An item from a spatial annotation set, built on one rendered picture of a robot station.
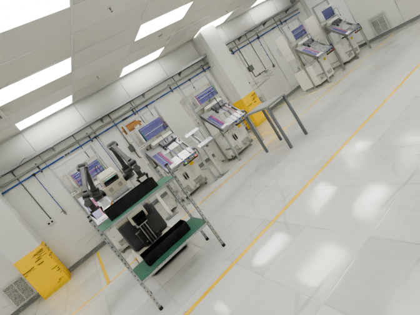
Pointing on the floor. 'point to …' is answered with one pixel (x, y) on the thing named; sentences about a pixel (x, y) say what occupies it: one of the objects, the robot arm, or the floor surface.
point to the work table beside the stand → (273, 119)
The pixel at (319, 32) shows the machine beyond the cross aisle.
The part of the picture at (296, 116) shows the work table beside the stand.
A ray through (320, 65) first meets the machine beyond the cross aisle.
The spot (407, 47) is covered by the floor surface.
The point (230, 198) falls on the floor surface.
